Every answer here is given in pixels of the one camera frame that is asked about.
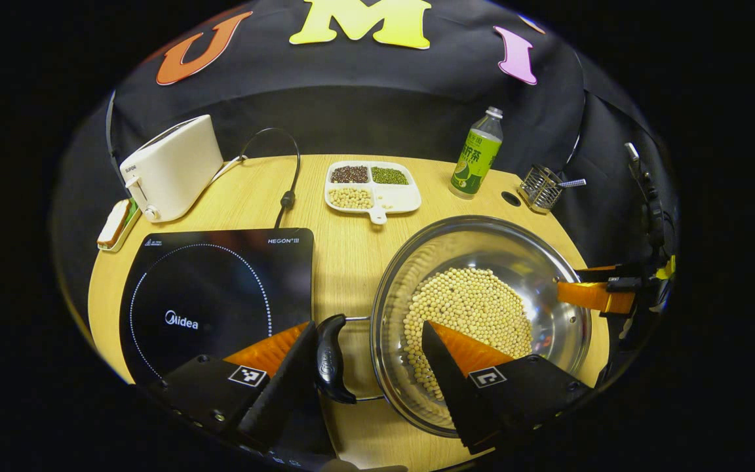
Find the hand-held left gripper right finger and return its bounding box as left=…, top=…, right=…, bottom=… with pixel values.
left=421, top=320, right=593, bottom=454

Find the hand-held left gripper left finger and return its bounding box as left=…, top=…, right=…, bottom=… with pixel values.
left=148, top=320, right=319, bottom=454

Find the stainless steel pot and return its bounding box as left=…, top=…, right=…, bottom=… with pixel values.
left=315, top=215, right=593, bottom=439

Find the black induction cooktop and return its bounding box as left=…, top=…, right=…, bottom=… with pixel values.
left=119, top=227, right=316, bottom=387

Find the pile of soybeans in pot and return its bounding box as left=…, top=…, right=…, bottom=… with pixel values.
left=404, top=267, right=534, bottom=401

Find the green tea bottle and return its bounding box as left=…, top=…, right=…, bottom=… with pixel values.
left=448, top=107, right=504, bottom=200

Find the white divided dish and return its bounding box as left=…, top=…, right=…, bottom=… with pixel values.
left=324, top=161, right=422, bottom=226

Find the small pile of soybeans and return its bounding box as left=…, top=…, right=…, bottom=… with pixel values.
left=329, top=187, right=373, bottom=210

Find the pile of green mung beans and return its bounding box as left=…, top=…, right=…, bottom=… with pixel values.
left=371, top=167, right=410, bottom=186

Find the pile of red beans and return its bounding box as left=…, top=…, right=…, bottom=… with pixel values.
left=331, top=165, right=370, bottom=184

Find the pale green sandwich plate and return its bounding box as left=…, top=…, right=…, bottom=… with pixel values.
left=97, top=199, right=142, bottom=253

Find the white toaster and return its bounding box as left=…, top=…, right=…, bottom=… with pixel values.
left=120, top=115, right=224, bottom=224

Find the black cable bundle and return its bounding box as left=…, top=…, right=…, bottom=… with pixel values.
left=625, top=143, right=670, bottom=263

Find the metal wire utensil holder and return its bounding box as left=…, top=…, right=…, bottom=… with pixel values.
left=518, top=165, right=563, bottom=214

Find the black power cable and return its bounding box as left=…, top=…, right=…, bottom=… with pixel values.
left=240, top=128, right=301, bottom=229

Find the white toaster cable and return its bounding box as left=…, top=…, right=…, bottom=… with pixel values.
left=210, top=155, right=247, bottom=186

